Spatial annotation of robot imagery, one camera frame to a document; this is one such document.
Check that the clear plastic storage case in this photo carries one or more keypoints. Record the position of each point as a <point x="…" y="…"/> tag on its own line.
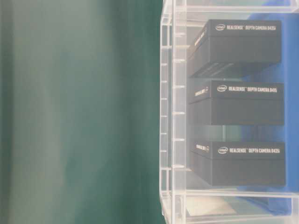
<point x="186" y="198"/>

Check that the black camera box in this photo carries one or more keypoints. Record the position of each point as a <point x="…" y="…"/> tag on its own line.
<point x="234" y="48"/>
<point x="238" y="163"/>
<point x="235" y="103"/>

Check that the blue cloth liner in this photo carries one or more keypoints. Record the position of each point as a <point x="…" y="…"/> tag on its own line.
<point x="287" y="72"/>

